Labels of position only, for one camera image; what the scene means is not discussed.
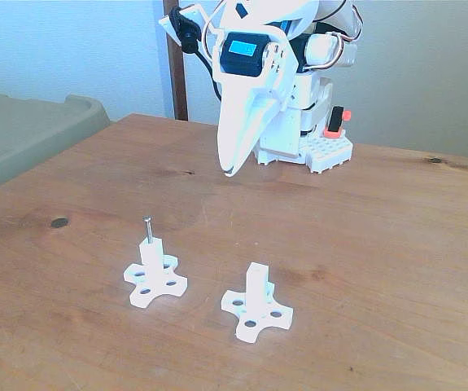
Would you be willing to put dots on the small metal screw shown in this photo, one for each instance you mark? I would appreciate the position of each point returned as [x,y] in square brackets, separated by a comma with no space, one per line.
[149,230]

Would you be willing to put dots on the orange and black clamp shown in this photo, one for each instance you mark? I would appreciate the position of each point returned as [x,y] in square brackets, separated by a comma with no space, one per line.
[335,122]

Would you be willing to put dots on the tan plastic bin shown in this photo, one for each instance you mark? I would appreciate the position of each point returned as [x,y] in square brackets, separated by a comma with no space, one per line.
[22,130]

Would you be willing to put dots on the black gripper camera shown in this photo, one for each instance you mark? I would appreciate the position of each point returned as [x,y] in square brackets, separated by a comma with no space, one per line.
[185,28]

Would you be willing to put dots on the dark wooden post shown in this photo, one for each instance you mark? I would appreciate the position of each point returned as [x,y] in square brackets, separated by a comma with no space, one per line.
[178,81]

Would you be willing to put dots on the white cross-base post stand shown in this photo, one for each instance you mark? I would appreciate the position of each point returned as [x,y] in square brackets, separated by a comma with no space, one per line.
[152,256]
[256,285]

